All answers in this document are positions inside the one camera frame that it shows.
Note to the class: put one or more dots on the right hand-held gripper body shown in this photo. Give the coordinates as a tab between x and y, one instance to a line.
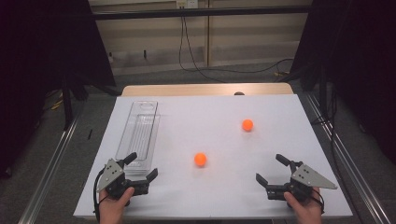
303	182

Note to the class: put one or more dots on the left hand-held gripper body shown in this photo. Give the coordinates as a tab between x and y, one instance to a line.
113	182

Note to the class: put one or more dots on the clear plastic container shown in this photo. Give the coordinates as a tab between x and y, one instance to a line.
140	130

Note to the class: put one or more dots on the orange ball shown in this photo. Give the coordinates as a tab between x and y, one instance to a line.
247	125
200	159

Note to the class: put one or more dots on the person's left hand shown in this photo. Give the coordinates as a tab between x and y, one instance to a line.
113	207

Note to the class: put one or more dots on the person's right hand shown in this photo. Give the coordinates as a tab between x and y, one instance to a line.
306	208

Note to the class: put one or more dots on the white table sheet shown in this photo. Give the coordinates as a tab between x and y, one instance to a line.
224	186

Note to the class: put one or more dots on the black metal stand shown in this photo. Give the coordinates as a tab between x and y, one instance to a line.
67	105

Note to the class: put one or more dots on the wooden table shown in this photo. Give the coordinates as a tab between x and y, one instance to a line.
186	89

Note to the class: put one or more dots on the black curtain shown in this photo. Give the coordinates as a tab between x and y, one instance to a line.
361	62
31	62

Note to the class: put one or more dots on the black horizontal bar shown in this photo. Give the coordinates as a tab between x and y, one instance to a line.
202	12

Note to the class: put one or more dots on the aluminium floor rail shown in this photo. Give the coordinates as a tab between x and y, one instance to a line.
46	177
351	161

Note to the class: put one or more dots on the white wall socket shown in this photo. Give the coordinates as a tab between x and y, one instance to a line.
186	3

